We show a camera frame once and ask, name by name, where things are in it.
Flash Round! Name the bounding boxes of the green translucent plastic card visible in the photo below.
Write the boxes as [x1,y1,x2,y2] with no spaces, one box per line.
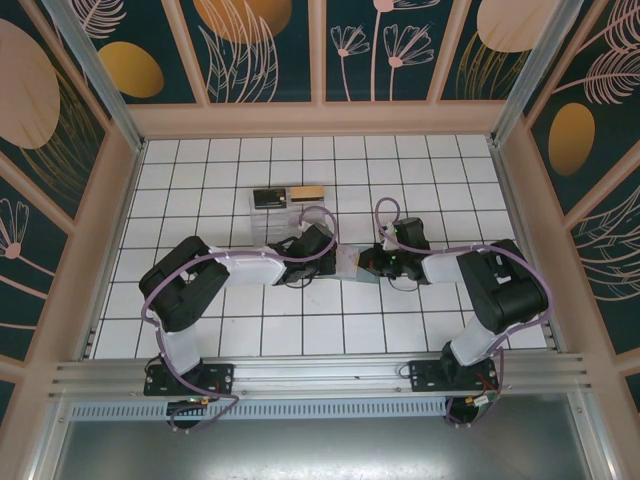
[327,243,381,281]

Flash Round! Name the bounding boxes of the perforated metal cable duct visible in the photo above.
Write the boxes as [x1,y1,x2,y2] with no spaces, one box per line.
[69,399,451,422]

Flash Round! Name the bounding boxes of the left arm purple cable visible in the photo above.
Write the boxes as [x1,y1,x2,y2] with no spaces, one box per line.
[142,205,337,432]

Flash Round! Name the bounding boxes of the aluminium frame rail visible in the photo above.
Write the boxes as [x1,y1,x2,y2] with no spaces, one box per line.
[47,352,594,401]

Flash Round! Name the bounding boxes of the aluminium side rail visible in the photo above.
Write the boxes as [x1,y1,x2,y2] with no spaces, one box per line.
[79,139,147,361]
[487,139,567,354]

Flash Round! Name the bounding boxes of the aluminium frame post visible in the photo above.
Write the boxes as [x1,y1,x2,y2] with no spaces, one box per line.
[488,0,585,149]
[42,0,147,152]

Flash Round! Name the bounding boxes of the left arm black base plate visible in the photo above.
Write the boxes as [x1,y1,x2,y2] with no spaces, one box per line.
[143,362,236,397]

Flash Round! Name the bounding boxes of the clear acrylic card stand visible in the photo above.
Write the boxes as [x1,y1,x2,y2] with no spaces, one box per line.
[248,185,329,246]

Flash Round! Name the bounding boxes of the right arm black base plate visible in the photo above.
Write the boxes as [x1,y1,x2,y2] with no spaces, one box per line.
[408,358,501,397]

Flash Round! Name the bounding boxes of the black VIP card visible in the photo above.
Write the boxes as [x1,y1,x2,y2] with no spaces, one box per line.
[252,187,289,209]

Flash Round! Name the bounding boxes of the gold card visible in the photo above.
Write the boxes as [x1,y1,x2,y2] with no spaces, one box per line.
[290,185,325,204]

